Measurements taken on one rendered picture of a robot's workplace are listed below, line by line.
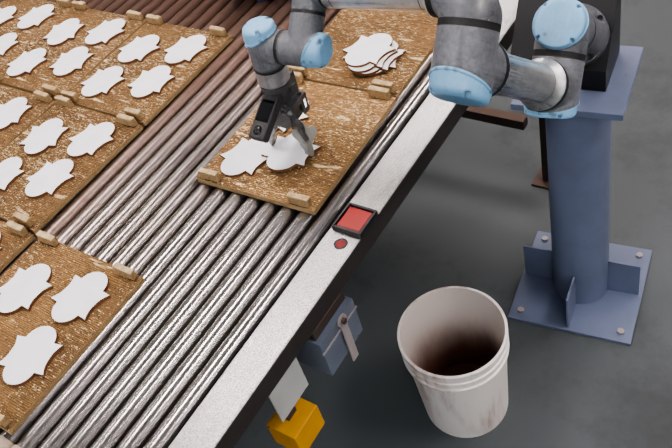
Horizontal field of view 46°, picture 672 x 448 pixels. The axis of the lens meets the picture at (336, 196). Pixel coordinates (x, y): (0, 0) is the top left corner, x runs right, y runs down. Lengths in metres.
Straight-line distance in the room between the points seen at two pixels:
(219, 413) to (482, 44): 0.83
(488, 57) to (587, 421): 1.33
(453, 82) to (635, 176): 1.72
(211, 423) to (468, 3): 0.90
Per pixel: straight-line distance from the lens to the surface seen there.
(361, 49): 2.17
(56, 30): 2.84
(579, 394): 2.53
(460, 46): 1.45
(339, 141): 1.95
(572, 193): 2.30
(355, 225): 1.75
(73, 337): 1.81
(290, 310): 1.66
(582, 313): 2.67
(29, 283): 1.96
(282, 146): 1.96
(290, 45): 1.71
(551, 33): 1.83
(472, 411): 2.33
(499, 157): 3.18
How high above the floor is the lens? 2.19
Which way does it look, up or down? 44 degrees down
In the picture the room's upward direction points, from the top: 18 degrees counter-clockwise
